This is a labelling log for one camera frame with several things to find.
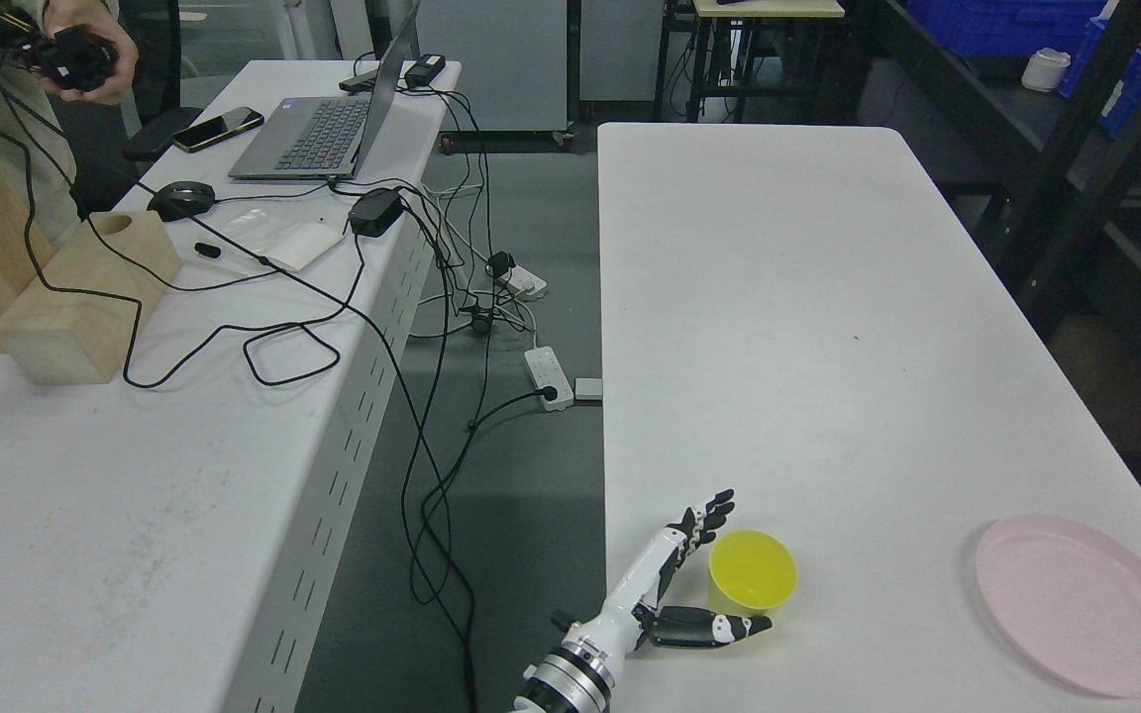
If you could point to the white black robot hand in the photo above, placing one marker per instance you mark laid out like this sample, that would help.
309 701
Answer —
632 614

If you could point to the person's hand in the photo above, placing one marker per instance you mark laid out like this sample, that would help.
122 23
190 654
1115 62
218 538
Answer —
99 26

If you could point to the yellow plastic cup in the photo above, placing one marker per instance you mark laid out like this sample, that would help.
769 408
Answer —
750 573

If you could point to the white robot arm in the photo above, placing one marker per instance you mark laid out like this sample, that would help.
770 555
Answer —
569 679

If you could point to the dark metal shelf rack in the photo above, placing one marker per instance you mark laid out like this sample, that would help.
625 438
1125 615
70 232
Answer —
1071 227

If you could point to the black handheld controller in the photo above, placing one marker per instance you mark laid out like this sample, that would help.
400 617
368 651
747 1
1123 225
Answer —
72 59

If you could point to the black smartphone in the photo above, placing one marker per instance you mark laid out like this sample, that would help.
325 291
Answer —
217 129

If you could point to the black computer mouse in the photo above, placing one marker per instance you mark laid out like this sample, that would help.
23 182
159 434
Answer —
181 200

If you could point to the silver laptop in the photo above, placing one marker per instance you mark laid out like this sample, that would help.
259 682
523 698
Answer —
327 137

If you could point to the white power strip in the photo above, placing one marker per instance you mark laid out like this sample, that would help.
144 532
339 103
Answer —
522 284
549 378

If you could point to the white paper packet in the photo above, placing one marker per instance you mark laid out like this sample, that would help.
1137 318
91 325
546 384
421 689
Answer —
289 245

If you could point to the wooden block with hole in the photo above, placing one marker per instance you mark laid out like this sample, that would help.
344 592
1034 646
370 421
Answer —
74 325

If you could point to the black adapter behind laptop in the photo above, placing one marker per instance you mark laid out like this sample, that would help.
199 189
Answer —
424 71

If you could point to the black power adapter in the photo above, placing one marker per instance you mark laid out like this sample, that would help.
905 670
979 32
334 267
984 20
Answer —
374 212

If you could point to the white table right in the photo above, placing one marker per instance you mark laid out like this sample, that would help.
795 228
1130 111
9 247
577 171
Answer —
795 313

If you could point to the white table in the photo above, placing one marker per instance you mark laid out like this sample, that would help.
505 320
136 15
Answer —
169 545
795 313

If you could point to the pink plastic plate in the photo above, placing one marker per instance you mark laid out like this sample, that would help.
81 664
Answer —
1068 598

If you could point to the white table left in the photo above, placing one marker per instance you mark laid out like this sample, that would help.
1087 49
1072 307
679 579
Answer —
169 545

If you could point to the blue plastic crate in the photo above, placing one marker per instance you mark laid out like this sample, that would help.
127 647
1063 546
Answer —
1021 28

